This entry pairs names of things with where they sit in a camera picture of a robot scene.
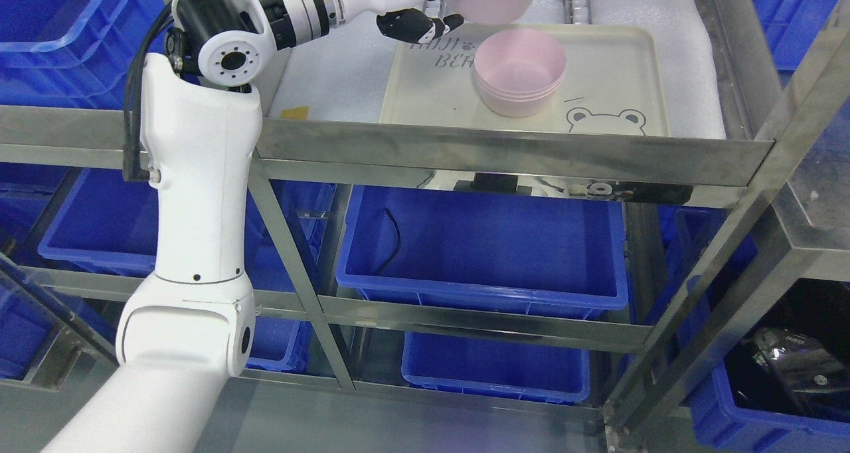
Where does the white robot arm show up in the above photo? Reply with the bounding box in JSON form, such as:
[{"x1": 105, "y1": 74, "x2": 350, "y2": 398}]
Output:
[{"x1": 44, "y1": 0, "x2": 338, "y2": 452}]

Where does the stack of pink bowls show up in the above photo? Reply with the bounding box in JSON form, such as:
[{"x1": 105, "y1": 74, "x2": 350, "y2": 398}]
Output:
[{"x1": 473, "y1": 27, "x2": 567, "y2": 119}]

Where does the steel shelf rack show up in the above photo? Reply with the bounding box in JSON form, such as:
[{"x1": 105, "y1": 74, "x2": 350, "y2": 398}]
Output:
[{"x1": 2, "y1": 0, "x2": 848, "y2": 452}]

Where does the blue bin middle shelf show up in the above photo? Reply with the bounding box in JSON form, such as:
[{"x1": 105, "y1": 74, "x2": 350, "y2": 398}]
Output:
[{"x1": 336, "y1": 186, "x2": 629, "y2": 319}]

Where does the blue bin shelf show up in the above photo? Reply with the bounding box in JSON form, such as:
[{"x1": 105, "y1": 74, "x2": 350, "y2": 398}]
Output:
[
  {"x1": 336, "y1": 186, "x2": 629, "y2": 319},
  {"x1": 401, "y1": 332, "x2": 591, "y2": 405},
  {"x1": 39, "y1": 169, "x2": 336, "y2": 292}
]

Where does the blue bin left shelf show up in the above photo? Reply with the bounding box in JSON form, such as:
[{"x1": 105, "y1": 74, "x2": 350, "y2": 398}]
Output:
[{"x1": 39, "y1": 169, "x2": 336, "y2": 292}]

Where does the blue bin lower shelf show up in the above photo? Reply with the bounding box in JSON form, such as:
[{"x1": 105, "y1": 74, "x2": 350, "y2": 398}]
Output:
[{"x1": 401, "y1": 332, "x2": 591, "y2": 405}]

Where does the cream bear tray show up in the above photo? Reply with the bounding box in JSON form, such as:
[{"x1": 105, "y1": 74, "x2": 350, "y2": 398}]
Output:
[{"x1": 379, "y1": 25, "x2": 671, "y2": 137}]

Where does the blue bin upper left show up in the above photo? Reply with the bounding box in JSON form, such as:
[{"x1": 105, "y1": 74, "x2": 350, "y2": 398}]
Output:
[{"x1": 1, "y1": 0, "x2": 164, "y2": 109}]

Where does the blue bin holding helmet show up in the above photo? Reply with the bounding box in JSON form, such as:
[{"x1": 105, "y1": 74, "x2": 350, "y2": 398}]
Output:
[{"x1": 688, "y1": 278, "x2": 848, "y2": 452}]

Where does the black motorcycle helmet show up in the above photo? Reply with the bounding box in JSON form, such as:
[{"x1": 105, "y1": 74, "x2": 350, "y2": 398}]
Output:
[{"x1": 724, "y1": 278, "x2": 849, "y2": 422}]

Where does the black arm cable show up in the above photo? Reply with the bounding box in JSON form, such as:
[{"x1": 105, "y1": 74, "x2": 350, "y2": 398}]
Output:
[{"x1": 122, "y1": 0, "x2": 220, "y2": 183}]

